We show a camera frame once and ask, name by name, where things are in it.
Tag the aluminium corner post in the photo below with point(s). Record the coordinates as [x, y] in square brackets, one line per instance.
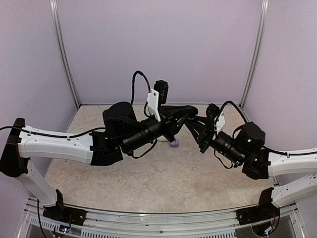
[256, 53]
[63, 53]

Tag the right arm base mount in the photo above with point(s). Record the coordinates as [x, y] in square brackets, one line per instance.
[262, 211]

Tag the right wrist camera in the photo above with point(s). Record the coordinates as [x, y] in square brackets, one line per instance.
[215, 116]

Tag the aluminium front rail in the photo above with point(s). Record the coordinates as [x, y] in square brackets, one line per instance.
[113, 224]

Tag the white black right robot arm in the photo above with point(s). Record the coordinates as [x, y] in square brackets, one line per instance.
[247, 150]

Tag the purple earbud charging case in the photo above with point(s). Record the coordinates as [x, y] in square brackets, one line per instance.
[175, 143]

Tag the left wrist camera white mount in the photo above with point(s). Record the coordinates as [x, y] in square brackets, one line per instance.
[157, 96]

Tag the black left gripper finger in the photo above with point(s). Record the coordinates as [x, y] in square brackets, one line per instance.
[180, 120]
[178, 109]

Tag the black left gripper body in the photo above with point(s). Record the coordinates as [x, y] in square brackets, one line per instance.
[168, 119]

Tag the white earbud charging case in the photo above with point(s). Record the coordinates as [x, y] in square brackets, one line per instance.
[163, 140]

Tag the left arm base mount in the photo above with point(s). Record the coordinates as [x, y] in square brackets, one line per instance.
[62, 213]

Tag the aluminium corner post left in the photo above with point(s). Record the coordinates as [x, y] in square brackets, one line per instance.
[63, 53]

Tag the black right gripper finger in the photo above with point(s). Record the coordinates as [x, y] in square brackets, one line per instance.
[197, 131]
[198, 120]

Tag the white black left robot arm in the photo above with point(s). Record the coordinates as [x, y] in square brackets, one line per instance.
[121, 135]

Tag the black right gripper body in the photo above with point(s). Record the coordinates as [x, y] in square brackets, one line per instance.
[206, 139]

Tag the aluminium corner post right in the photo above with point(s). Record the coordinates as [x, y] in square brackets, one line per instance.
[256, 53]

